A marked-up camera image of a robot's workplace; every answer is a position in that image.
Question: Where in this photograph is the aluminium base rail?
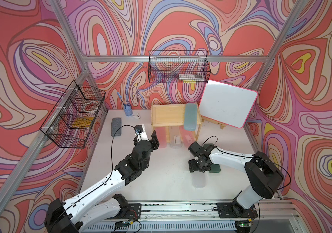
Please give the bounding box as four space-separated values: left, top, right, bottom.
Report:
82 200 307 233

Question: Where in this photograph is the dark green pencil case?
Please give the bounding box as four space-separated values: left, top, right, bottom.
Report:
209 164 221 173

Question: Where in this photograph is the clear frosted pencil case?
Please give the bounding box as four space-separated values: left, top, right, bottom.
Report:
191 171 206 188

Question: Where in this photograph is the wooden two-tier shelf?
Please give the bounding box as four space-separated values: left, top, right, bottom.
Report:
151 103 202 141

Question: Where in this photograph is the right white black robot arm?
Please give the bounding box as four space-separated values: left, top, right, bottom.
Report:
188 142 285 216

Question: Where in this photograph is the aluminium frame right post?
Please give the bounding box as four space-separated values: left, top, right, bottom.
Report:
248 0 308 92

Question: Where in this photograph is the yellow item in basket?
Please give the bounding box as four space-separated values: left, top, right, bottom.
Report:
70 117 94 129

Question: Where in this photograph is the pink pencil case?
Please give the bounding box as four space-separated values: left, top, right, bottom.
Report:
179 126 196 148
155 127 167 149

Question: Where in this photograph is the left black wire basket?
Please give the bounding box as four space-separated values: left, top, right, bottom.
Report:
39 84 106 149

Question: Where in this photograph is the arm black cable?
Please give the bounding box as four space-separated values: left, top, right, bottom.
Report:
49 125 137 228
200 135 292 191

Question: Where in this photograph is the grey felt eraser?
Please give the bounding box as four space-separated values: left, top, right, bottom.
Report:
111 117 122 137

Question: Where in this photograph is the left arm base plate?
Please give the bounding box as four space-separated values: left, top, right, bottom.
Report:
101 203 142 221

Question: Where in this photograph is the teal pencil case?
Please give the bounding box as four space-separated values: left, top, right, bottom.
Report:
183 103 198 131

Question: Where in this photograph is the aluminium frame left rail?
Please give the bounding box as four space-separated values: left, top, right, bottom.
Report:
0 69 88 216

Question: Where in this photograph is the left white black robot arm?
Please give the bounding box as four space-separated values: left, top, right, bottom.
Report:
44 125 160 233

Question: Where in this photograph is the wooden whiteboard easel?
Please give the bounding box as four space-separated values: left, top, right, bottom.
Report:
201 116 227 129

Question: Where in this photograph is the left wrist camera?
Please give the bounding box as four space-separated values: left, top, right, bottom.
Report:
134 124 148 143

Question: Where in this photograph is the pink framed whiteboard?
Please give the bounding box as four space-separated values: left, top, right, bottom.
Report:
199 80 258 128

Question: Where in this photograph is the aluminium frame left post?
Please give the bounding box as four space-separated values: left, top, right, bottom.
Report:
49 0 109 112

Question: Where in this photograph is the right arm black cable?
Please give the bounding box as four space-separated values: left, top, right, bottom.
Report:
200 135 292 191

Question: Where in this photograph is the green circuit board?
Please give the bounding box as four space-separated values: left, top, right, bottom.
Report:
114 221 133 230

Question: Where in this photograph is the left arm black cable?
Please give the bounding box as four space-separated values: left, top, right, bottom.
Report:
49 125 137 228

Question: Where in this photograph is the black wire basket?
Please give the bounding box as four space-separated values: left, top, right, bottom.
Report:
147 49 211 83
39 84 106 149

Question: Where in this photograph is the blue pen cup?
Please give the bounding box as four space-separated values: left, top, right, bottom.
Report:
124 104 133 117

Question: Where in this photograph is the back black wire basket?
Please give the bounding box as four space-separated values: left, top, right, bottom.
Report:
147 49 211 83

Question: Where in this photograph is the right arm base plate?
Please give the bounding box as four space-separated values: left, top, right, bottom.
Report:
216 202 258 219

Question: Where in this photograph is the aluminium frame post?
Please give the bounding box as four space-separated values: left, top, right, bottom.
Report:
248 0 308 92
49 0 109 112

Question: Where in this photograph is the aluminium frame back bar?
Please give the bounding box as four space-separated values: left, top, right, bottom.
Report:
82 55 269 63

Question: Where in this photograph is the blue pen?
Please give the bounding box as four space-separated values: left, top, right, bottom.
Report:
117 92 126 109

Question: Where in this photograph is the box in back basket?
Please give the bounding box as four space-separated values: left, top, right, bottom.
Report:
179 74 205 82

